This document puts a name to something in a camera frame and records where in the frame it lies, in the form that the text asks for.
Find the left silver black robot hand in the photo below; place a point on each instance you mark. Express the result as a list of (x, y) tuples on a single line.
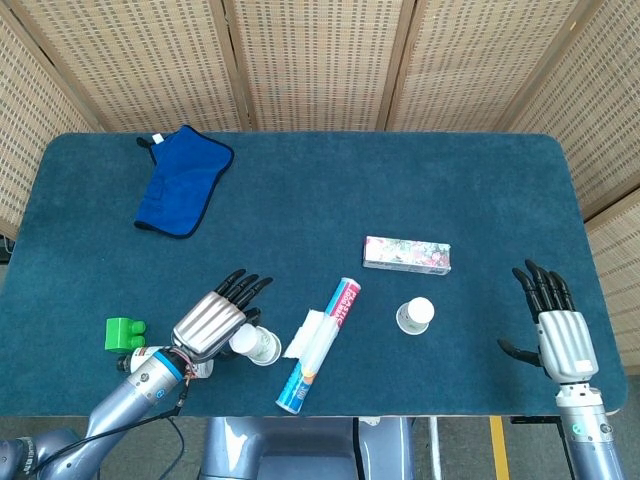
[(207, 322)]

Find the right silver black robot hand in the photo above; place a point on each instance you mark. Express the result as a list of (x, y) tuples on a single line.
[(567, 345)]

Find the white paper cup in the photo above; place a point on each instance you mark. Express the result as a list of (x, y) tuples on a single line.
[(245, 340), (419, 310), (265, 362)]

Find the white printed drink bottle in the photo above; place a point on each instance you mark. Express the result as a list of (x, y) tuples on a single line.
[(140, 357)]

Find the green toy building block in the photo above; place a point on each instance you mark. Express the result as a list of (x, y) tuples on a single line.
[(120, 334)]

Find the crumpled white tissue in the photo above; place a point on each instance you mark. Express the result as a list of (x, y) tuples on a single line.
[(310, 340)]

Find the grey-blue robot torso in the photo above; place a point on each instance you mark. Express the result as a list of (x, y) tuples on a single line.
[(240, 445)]

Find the blue microfibre cloth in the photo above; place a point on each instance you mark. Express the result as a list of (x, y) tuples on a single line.
[(180, 190)]

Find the blue red plastic wrap tube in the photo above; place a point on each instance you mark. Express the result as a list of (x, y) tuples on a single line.
[(345, 300)]

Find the teal felt table mat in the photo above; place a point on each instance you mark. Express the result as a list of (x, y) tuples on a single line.
[(320, 200)]

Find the white table leg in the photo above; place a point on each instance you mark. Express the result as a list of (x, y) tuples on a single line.
[(434, 450)]

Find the floral printed long box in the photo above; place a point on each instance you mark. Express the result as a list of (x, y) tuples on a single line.
[(405, 255)]

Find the woven bamboo folding screen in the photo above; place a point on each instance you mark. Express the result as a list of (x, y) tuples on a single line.
[(320, 60)]

